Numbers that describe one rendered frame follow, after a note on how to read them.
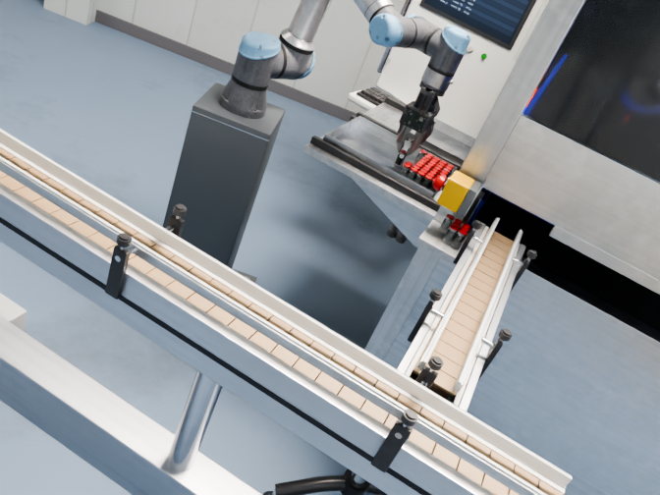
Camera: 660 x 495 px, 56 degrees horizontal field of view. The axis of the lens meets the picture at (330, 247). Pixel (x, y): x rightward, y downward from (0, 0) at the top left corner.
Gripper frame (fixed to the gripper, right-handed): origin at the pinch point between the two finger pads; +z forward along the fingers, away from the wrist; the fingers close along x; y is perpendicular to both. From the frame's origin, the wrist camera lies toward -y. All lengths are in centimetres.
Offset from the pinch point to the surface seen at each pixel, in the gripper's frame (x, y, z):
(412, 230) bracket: 13.6, 9.9, 16.2
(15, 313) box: -44, 90, 39
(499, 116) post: 20.3, 19.9, -25.1
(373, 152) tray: -7.9, 0.7, 5.2
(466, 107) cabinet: 0, -80, 2
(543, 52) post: 22, 20, -42
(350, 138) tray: -16.3, 0.0, 5.2
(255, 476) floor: 10, 48, 93
